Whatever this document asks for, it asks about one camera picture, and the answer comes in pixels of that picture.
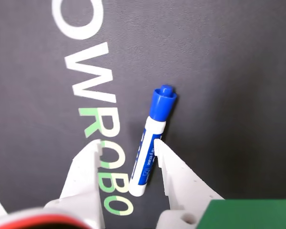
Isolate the dark grey printed mat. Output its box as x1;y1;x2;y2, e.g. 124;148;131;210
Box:
0;0;286;229

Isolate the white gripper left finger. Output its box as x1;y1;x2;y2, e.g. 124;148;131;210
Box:
43;140;105;229

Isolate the green block on gripper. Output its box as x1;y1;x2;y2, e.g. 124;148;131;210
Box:
196;199;286;229

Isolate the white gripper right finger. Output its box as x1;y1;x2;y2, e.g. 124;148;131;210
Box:
154;139;225;229

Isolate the blue capped dry erase marker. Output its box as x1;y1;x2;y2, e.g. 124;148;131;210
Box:
128;83;179;197

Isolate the red black white wire bundle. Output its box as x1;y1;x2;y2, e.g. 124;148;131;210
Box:
0;207;86;229

